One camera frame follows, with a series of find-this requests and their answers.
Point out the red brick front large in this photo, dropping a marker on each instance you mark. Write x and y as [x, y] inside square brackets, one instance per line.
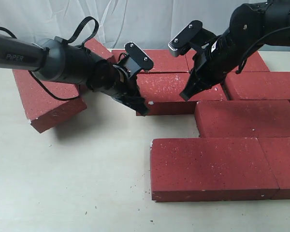
[210, 169]

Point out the red brick back row left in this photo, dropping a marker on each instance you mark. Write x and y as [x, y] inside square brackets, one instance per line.
[164, 62]

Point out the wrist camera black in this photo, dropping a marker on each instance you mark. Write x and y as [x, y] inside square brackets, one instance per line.
[193, 36]
[136, 59]

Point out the red brick large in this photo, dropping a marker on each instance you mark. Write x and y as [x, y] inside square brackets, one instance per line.
[210, 169]
[43, 111]

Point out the red brick third row right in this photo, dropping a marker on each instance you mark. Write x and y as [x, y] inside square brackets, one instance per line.
[258, 118]

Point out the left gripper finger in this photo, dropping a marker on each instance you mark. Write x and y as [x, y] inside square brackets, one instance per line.
[137, 104]

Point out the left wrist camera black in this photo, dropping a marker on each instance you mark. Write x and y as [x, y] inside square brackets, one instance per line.
[136, 59]

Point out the white fabric backdrop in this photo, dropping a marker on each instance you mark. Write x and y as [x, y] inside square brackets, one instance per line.
[151, 24]

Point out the red brick back row right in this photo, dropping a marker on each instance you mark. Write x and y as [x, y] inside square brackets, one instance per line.
[255, 63]

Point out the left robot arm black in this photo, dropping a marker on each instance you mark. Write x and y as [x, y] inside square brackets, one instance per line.
[54, 60]

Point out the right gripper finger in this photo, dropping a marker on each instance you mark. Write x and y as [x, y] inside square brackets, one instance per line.
[193, 88]

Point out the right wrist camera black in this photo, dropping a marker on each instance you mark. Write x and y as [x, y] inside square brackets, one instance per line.
[193, 36]

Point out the red brick front right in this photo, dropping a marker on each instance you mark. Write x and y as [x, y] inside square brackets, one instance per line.
[277, 152]

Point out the red brick second row right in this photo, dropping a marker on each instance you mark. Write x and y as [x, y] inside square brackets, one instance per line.
[258, 86]

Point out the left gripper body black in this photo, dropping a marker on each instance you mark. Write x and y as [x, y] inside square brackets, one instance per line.
[119, 85]

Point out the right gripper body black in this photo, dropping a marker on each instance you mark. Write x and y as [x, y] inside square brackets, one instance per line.
[210, 68]

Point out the red brick angled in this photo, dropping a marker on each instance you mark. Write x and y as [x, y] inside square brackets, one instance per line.
[161, 92]
[96, 48]

